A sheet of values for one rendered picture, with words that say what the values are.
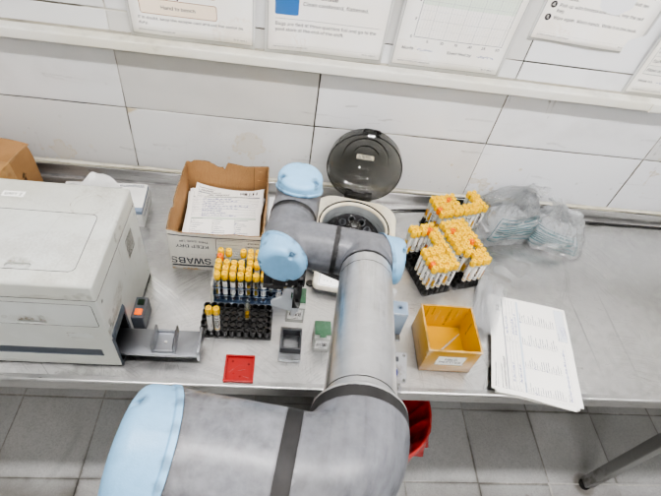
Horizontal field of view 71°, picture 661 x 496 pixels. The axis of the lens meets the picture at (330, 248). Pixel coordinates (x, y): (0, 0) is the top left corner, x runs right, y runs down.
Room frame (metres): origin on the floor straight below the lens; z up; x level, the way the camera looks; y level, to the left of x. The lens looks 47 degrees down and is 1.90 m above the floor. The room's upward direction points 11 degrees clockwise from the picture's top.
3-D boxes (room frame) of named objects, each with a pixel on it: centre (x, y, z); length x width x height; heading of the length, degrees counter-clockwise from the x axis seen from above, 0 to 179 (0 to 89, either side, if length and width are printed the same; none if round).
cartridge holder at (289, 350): (0.59, 0.05, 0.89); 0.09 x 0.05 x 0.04; 8
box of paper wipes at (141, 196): (0.91, 0.66, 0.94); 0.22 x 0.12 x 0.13; 104
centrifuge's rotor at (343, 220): (0.93, -0.05, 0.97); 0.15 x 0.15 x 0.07
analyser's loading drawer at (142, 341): (0.51, 0.35, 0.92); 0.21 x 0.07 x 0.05; 100
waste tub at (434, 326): (0.67, -0.33, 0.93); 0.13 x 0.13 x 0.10; 9
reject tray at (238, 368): (0.50, 0.15, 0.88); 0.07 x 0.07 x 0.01; 10
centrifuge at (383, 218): (0.91, -0.05, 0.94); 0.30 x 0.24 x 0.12; 1
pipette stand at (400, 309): (0.70, -0.17, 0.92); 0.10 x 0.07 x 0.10; 95
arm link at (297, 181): (0.58, 0.07, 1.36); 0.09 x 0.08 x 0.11; 1
